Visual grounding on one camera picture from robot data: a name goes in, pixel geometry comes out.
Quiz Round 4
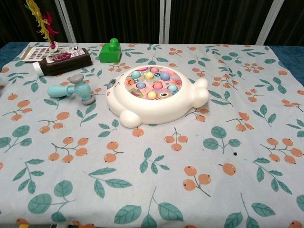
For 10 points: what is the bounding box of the colour swatch paper card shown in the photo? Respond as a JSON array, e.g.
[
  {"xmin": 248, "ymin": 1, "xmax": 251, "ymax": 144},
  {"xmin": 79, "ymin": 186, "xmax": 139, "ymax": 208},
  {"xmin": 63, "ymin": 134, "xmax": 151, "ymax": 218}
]
[{"xmin": 19, "ymin": 45, "xmax": 81, "ymax": 63}]

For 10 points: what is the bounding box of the dark pleated curtain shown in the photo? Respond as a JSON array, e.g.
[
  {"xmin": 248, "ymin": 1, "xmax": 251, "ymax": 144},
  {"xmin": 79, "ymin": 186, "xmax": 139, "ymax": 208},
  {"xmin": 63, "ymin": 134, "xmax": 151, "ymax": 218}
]
[{"xmin": 0, "ymin": 0, "xmax": 304, "ymax": 47}]

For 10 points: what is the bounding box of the white whack-a-mole toy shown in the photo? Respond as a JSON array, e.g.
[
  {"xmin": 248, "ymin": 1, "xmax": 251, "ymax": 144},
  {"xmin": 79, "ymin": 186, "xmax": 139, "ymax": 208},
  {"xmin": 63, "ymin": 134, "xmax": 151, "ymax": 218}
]
[{"xmin": 105, "ymin": 66, "xmax": 209, "ymax": 129}]

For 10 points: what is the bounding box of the white metal frame post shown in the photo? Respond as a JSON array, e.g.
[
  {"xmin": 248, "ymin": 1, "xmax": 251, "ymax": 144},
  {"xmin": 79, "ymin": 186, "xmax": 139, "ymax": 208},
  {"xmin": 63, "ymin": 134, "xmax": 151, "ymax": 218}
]
[
  {"xmin": 158, "ymin": 0, "xmax": 172, "ymax": 45},
  {"xmin": 54, "ymin": 0, "xmax": 78, "ymax": 44},
  {"xmin": 255, "ymin": 0, "xmax": 286, "ymax": 46}
]

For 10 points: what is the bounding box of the teal grey toy hammer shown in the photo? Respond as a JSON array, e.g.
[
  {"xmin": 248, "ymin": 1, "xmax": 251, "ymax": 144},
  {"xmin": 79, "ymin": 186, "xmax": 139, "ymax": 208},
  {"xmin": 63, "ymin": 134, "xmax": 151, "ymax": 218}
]
[{"xmin": 47, "ymin": 73, "xmax": 97, "ymax": 106}]

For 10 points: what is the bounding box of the floral fruit print tablecloth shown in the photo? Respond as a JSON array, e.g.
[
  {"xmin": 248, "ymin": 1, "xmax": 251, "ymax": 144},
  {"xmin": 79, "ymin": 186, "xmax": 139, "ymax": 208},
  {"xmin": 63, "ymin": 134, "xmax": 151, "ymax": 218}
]
[{"xmin": 0, "ymin": 42, "xmax": 304, "ymax": 228}]

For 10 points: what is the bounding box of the green plastic building block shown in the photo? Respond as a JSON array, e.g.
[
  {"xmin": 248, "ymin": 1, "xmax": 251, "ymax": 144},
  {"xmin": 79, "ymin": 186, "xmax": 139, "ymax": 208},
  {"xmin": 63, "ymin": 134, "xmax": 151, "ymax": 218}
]
[{"xmin": 99, "ymin": 38, "xmax": 122, "ymax": 64}]

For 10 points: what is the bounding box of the feather shuttlecock yellow red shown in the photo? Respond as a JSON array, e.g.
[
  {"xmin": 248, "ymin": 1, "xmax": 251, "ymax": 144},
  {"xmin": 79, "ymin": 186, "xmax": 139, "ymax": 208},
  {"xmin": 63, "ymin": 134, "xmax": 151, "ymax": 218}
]
[{"xmin": 25, "ymin": 0, "xmax": 60, "ymax": 56}]

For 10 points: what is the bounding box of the brown bottle white cap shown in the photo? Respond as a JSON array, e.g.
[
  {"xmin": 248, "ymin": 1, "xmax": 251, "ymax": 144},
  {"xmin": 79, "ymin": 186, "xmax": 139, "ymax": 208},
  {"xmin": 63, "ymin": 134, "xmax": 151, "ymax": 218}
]
[{"xmin": 32, "ymin": 47, "xmax": 93, "ymax": 76}]

